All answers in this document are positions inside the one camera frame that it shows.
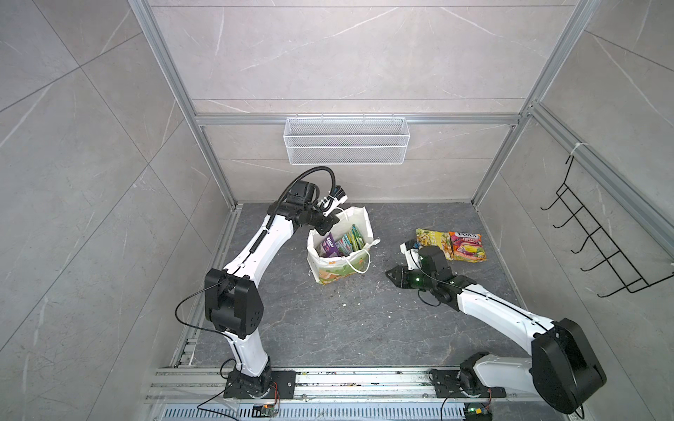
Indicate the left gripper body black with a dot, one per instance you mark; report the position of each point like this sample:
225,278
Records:
322,223

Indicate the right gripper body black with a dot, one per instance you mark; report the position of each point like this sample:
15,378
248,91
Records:
410,279

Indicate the white paper gift bag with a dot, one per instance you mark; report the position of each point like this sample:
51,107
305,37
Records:
327,270

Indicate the Fox's fruits candy packet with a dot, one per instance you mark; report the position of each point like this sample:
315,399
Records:
468,247

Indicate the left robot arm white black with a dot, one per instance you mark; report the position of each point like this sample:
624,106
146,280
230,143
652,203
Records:
231,297

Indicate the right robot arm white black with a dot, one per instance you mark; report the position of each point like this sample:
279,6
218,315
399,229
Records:
560,367

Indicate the purple Fox's berries packet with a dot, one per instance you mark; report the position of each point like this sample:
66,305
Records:
328,249

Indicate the teal cherry mint packet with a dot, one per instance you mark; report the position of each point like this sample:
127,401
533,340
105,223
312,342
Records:
344,245

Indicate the green snack packet rightmost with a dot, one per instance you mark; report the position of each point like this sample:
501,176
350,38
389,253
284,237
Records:
361,239

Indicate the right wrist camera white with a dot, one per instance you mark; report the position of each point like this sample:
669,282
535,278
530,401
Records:
410,250

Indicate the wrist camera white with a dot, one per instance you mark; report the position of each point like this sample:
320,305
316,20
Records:
333,200
410,250

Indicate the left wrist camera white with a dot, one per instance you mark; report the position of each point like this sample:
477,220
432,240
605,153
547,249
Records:
333,200

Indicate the white wire mesh basket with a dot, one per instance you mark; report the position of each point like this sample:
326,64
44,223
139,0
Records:
346,141

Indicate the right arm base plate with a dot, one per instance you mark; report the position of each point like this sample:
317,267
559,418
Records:
456,383

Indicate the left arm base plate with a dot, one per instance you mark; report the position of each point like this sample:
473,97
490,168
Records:
275,383

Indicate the aluminium rail frame front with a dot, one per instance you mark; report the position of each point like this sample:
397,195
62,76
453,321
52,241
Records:
406,393

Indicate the black wire hook rack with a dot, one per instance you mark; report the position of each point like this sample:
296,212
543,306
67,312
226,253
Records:
630,278

